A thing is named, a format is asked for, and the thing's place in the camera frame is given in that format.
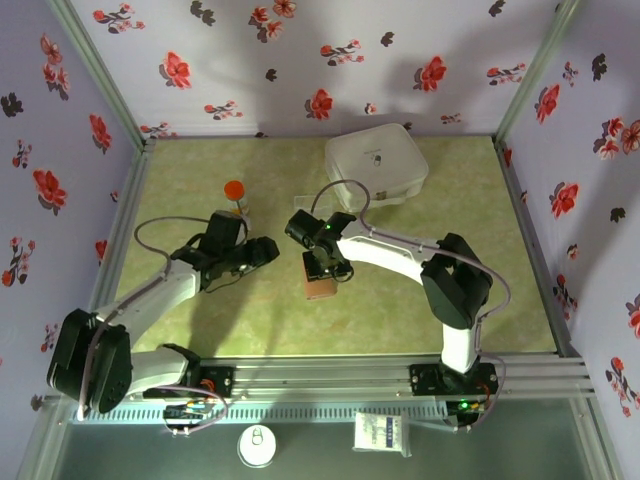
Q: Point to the brown box with blue tray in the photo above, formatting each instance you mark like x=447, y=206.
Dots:
x=321, y=290

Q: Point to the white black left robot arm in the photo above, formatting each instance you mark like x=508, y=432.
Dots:
x=165, y=292

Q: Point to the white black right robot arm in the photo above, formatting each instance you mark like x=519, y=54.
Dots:
x=390, y=255

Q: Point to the orange cap pill bottle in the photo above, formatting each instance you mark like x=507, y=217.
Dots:
x=235, y=192

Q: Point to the translucent white storage case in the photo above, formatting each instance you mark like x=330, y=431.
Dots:
x=380, y=160

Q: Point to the white tissue packet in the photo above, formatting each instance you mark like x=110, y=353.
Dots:
x=382, y=434

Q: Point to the white pull tab can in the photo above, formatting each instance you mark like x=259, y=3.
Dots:
x=257, y=446

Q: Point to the aluminium side rail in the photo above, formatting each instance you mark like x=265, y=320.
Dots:
x=131, y=200
x=534, y=250

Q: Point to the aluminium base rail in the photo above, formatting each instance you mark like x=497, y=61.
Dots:
x=320, y=375

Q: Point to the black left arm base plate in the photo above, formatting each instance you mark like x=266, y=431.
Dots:
x=220, y=380

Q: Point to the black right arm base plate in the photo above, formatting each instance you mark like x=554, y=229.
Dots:
x=425, y=377

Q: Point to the aluminium corner post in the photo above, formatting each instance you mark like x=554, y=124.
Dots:
x=103, y=75
x=534, y=75

